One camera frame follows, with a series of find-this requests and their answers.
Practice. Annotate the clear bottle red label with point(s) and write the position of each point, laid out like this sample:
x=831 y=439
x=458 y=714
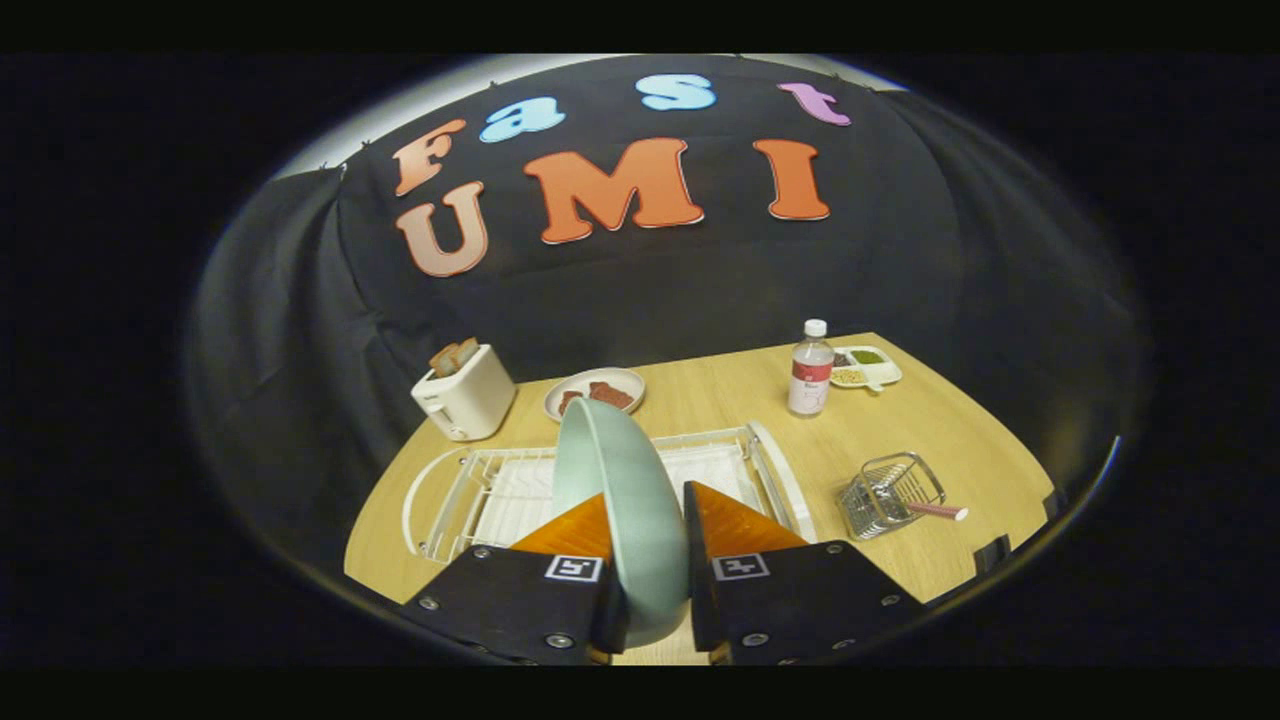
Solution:
x=810 y=385

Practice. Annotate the small beige plate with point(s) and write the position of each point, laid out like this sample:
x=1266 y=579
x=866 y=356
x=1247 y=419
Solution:
x=600 y=375

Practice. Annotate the white toaster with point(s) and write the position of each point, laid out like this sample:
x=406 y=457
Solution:
x=470 y=400

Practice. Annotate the brown meat piece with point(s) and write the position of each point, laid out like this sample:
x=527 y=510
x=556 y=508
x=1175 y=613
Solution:
x=612 y=395
x=570 y=402

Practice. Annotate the white divided snack tray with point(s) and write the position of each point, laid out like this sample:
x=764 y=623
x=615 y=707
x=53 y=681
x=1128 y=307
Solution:
x=882 y=373

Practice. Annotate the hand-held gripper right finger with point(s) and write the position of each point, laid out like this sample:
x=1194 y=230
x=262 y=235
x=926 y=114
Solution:
x=700 y=600

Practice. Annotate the brown toast slice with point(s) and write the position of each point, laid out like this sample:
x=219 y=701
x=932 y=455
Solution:
x=444 y=362
x=467 y=352

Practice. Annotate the black table edge bracket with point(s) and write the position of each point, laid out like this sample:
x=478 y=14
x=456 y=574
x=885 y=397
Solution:
x=1053 y=503
x=992 y=555

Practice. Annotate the light green plate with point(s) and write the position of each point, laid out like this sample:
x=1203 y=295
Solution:
x=640 y=520

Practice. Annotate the black backdrop cloth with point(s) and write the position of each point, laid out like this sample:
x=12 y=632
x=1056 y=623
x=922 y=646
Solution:
x=300 y=330

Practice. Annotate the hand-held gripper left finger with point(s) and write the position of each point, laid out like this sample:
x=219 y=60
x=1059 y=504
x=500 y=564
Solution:
x=520 y=610

